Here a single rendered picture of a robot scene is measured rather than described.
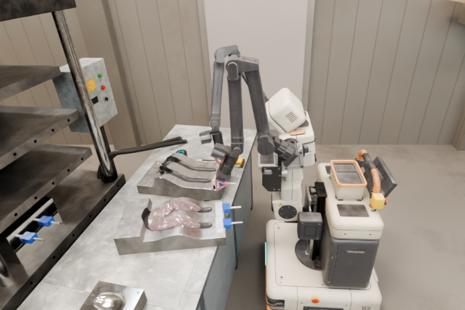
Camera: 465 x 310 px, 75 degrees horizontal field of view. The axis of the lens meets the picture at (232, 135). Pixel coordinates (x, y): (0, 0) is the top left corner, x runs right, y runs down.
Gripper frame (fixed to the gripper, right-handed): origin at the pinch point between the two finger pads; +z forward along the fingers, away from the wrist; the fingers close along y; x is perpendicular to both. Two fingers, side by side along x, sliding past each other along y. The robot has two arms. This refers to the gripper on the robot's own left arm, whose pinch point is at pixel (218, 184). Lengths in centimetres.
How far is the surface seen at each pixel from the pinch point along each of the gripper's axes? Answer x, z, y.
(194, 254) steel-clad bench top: 0.4, 21.5, 26.7
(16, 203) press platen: -84, 36, 21
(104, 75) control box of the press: -89, 2, -67
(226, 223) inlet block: 9.8, 9.3, 13.6
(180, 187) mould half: -16.3, 20.7, -11.8
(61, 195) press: -80, 63, -15
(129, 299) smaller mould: -20, 24, 53
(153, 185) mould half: -30.5, 30.0, -16.1
